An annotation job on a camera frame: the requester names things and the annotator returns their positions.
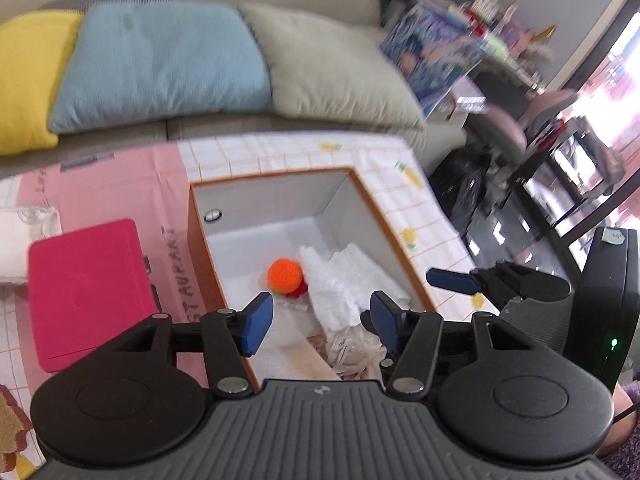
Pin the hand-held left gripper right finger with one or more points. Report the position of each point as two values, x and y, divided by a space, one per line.
386 321

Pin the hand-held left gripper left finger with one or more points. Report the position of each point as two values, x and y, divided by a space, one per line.
257 322

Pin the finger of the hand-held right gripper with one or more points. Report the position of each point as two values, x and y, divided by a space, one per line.
452 280

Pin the clear crinkled plastic bag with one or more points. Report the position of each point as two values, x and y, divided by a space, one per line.
350 347

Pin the red knitted item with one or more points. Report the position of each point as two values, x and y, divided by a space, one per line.
298 292

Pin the orange knitted ball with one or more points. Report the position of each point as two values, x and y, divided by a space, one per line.
285 275

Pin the white cloth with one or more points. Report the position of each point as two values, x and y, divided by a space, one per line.
350 275

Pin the white box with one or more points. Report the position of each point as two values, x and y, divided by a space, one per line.
280 200

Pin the person's right forearm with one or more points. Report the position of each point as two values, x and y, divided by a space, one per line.
627 440

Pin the black backpack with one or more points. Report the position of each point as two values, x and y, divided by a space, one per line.
460 190

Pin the pale padded chair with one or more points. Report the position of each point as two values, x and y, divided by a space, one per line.
507 127

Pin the magenta box lid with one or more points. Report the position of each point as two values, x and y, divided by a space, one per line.
85 290

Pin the blue printed figure pillow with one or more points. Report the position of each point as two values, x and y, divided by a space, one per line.
425 55

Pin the beige pillow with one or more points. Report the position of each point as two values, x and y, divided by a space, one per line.
325 70

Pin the cluttered desk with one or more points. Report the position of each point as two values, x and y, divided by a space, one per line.
490 25

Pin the light blue pillow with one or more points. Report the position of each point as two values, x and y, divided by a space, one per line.
160 60

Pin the yellow pillow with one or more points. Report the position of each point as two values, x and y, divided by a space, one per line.
25 85

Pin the black metal frame table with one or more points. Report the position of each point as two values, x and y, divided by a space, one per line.
542 160

